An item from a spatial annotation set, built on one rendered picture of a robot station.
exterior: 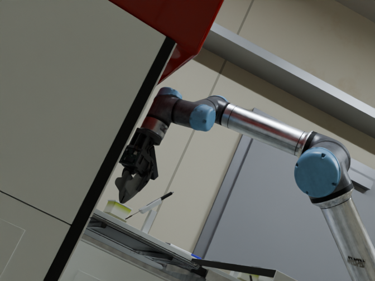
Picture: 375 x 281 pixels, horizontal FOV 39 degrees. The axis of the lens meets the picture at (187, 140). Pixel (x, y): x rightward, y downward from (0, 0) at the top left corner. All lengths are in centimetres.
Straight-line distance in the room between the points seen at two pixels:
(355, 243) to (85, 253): 68
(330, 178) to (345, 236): 16
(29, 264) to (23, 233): 5
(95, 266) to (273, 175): 238
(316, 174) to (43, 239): 72
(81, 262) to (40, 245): 23
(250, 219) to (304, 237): 38
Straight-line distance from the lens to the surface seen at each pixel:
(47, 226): 92
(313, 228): 349
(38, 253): 92
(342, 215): 140
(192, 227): 325
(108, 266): 115
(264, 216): 336
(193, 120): 149
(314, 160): 135
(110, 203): 190
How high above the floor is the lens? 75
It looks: 18 degrees up
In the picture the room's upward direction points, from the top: 24 degrees clockwise
